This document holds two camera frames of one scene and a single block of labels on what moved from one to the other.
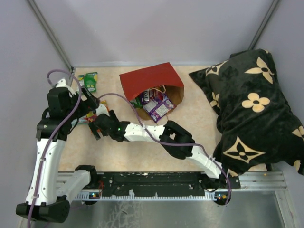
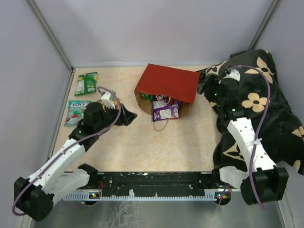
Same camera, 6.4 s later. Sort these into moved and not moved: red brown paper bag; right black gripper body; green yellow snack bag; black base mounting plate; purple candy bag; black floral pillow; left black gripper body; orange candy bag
Moved: purple candy bag; right black gripper body; red brown paper bag; left black gripper body; orange candy bag
Not moved: green yellow snack bag; black base mounting plate; black floral pillow
